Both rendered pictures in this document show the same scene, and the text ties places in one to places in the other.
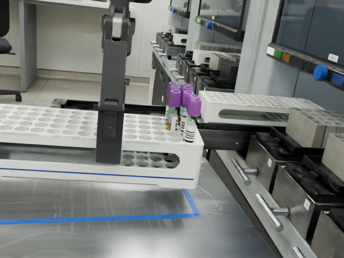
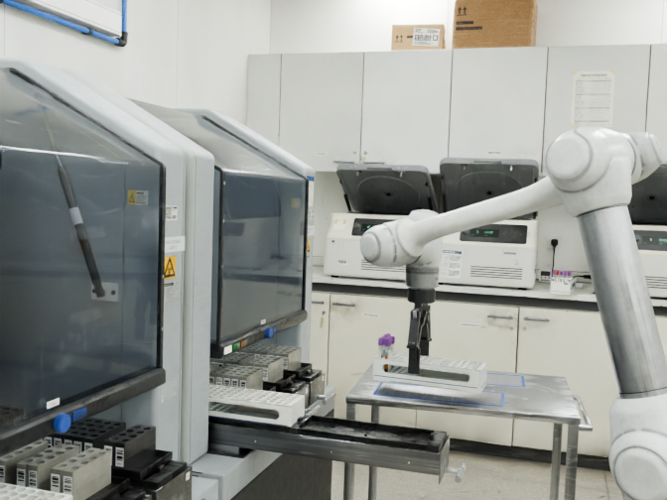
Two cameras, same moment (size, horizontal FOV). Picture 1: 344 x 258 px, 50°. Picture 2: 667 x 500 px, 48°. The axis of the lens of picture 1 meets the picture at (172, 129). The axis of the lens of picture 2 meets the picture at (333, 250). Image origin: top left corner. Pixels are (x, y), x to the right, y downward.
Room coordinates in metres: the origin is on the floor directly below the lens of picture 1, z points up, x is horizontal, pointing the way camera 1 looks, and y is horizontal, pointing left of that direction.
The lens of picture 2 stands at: (2.34, 0.82, 1.35)
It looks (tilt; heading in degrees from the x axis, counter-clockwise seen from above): 4 degrees down; 208
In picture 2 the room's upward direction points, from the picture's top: 2 degrees clockwise
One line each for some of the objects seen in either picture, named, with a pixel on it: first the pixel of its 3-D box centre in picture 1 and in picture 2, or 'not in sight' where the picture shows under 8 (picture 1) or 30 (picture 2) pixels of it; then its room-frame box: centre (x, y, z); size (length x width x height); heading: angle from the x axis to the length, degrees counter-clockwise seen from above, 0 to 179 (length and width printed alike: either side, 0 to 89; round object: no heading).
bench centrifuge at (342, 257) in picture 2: not in sight; (385, 220); (-1.61, -0.98, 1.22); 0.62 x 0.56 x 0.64; 10
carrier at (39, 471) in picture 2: (233, 64); (55, 471); (1.45, -0.20, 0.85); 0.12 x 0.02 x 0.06; 11
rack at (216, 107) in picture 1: (259, 112); (240, 406); (0.89, -0.21, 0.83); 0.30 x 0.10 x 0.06; 101
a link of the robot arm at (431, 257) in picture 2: not in sight; (420, 238); (0.48, 0.08, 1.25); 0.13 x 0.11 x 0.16; 167
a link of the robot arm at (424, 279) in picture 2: not in sight; (422, 278); (0.46, 0.08, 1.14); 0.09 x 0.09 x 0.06
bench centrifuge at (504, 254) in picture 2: not in sight; (487, 220); (-1.73, -0.41, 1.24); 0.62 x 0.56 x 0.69; 12
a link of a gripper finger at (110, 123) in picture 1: (110, 119); not in sight; (0.39, 0.07, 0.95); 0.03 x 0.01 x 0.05; 8
